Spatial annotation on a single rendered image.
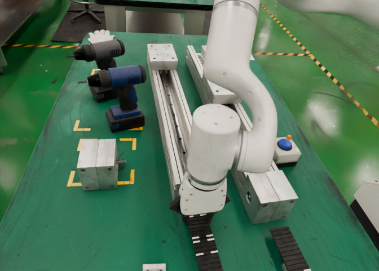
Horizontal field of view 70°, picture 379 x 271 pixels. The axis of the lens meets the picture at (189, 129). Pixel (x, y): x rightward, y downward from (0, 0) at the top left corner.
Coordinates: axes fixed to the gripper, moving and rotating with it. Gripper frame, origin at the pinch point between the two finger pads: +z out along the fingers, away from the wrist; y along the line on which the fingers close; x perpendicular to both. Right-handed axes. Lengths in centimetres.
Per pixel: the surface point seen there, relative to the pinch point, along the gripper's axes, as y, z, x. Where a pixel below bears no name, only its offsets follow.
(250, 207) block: 14.1, 0.0, 0.2
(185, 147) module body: 0.7, -2.6, 21.1
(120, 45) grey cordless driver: -16, -17, 60
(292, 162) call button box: 34.4, 1.0, 14.4
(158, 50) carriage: -1, -10, 73
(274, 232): 17.4, -0.3, -7.5
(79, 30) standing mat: -70, 79, 319
